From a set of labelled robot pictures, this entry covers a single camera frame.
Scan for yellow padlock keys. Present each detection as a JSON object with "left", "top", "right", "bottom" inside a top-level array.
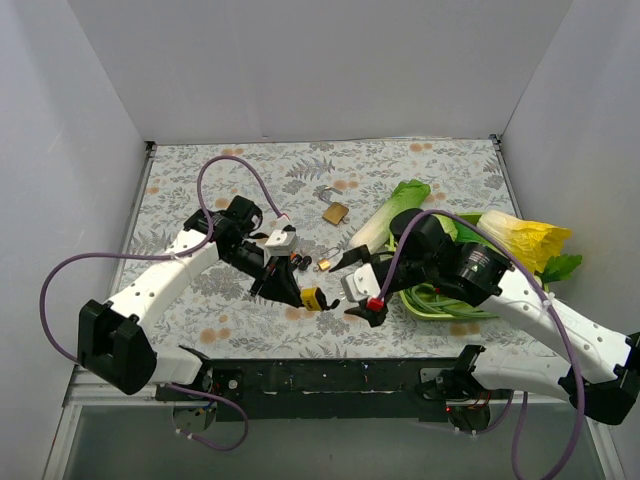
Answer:
[{"left": 328, "top": 298, "right": 351, "bottom": 310}]

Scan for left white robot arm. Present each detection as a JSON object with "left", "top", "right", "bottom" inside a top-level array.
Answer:
[{"left": 77, "top": 196, "right": 303, "bottom": 400}]

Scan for orange padlock keys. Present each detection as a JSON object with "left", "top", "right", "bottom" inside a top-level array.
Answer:
[{"left": 290, "top": 253, "right": 312, "bottom": 272}]

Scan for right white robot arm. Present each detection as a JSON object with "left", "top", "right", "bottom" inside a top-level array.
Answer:
[{"left": 336, "top": 208, "right": 639, "bottom": 425}]

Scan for round green cabbage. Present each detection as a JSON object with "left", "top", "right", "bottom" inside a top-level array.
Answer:
[{"left": 436, "top": 215, "right": 458, "bottom": 241}]

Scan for yellow padlock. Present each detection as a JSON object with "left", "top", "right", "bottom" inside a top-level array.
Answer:
[{"left": 300, "top": 287, "right": 330, "bottom": 312}]

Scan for green long beans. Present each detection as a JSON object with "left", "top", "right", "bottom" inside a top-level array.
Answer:
[{"left": 400, "top": 284, "right": 497, "bottom": 321}]

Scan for green napa cabbage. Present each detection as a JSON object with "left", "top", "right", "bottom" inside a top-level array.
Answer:
[{"left": 348, "top": 179, "right": 431, "bottom": 253}]

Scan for aluminium frame rail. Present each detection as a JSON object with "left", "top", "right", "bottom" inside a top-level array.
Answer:
[{"left": 42, "top": 362, "right": 626, "bottom": 480}]

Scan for small brass padlock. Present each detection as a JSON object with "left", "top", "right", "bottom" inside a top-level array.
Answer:
[{"left": 314, "top": 247, "right": 341, "bottom": 272}]

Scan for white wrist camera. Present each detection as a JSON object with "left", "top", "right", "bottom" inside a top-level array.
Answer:
[
  {"left": 264, "top": 225, "right": 299, "bottom": 257},
  {"left": 341, "top": 263, "right": 385, "bottom": 312}
]

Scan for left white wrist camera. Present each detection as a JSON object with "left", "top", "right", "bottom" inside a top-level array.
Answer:
[{"left": 264, "top": 225, "right": 299, "bottom": 257}]

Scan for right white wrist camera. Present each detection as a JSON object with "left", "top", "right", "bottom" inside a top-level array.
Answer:
[{"left": 341, "top": 263, "right": 385, "bottom": 312}]

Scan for large brass padlock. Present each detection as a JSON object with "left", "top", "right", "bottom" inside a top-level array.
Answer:
[{"left": 317, "top": 186, "right": 349, "bottom": 226}]

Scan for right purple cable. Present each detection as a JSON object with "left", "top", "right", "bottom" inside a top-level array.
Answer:
[{"left": 379, "top": 209, "right": 586, "bottom": 480}]

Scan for black base frame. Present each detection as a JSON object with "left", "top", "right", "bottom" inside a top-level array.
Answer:
[{"left": 154, "top": 357, "right": 514, "bottom": 435}]

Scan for floral table mat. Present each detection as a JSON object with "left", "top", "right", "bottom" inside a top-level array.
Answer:
[{"left": 119, "top": 138, "right": 548, "bottom": 359}]

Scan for green vegetable tray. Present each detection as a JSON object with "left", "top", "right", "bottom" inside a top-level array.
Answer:
[{"left": 400, "top": 210, "right": 554, "bottom": 321}]

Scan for yellow napa cabbage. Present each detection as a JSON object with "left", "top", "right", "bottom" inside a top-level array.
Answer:
[{"left": 476, "top": 210, "right": 572, "bottom": 272}]

